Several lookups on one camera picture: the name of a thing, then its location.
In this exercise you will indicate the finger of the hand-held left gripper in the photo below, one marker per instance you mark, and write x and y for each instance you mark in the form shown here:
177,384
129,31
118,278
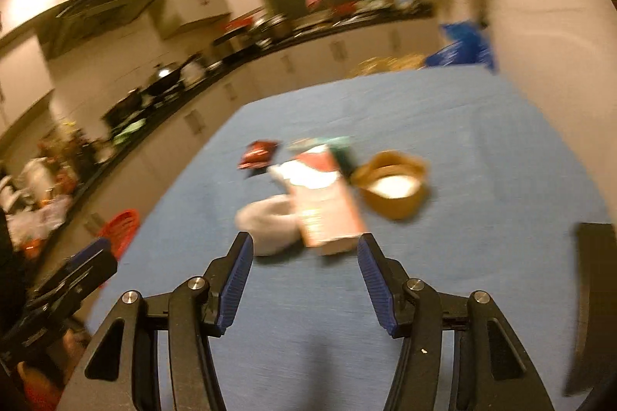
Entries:
91,253

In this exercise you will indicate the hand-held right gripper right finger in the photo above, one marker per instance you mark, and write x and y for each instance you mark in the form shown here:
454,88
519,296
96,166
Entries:
376,285

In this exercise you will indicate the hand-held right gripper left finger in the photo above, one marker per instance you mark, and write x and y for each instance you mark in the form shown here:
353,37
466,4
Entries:
236,276

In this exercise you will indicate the red mesh basket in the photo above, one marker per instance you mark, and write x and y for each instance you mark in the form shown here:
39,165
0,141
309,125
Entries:
120,230

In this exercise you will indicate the white paper cup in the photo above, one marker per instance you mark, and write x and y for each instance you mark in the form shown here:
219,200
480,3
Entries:
270,223

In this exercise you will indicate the brown paper bowl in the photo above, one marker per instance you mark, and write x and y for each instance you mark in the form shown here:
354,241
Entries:
400,203

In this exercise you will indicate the red white carton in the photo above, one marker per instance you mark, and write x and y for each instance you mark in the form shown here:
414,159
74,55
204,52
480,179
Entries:
323,203

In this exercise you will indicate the dark red snack packet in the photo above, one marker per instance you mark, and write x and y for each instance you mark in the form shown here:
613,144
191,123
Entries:
258,153

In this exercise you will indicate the teal packet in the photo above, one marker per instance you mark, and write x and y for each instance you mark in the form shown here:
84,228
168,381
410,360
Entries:
340,143

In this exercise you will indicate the person's left hand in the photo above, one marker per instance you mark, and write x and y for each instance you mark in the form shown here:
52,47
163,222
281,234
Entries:
72,346

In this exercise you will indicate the pile of clear plastic bags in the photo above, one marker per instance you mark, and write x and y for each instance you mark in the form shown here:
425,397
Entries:
33,203

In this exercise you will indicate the green cloth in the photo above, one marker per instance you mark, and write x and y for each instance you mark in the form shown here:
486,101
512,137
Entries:
130,130

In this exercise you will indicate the dark frying pan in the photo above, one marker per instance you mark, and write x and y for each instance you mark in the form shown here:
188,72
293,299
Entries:
123,107

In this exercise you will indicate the blue tablecloth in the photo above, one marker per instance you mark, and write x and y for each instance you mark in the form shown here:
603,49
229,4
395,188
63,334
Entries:
482,150

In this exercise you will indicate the wok with lid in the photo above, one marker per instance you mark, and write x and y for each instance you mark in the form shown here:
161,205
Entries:
164,78

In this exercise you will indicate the crumpled white plastic bag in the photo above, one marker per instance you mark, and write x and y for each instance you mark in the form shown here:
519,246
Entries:
193,68

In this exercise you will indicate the black chair back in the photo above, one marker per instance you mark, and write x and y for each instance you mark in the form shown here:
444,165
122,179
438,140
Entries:
593,309

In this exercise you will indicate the yellow plastic bag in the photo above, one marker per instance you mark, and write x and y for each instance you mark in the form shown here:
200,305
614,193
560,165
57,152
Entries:
385,63

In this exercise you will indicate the beige lower kitchen cabinets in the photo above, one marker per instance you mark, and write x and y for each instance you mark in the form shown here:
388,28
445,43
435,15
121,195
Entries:
313,59

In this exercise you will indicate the range hood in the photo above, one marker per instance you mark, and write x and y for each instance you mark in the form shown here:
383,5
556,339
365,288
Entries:
96,10

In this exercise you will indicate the steel cooking pot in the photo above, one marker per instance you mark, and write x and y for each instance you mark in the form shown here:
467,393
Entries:
272,27

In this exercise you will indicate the blue plastic bag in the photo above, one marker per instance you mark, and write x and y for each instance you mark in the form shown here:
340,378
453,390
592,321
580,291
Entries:
462,44

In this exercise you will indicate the black kitchen countertop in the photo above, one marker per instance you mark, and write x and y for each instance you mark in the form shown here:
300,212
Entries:
337,25

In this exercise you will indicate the red basin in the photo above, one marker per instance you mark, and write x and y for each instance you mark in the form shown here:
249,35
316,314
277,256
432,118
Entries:
344,7

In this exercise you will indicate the small upper wall cabinet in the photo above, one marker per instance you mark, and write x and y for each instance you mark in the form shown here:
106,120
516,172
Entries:
193,6

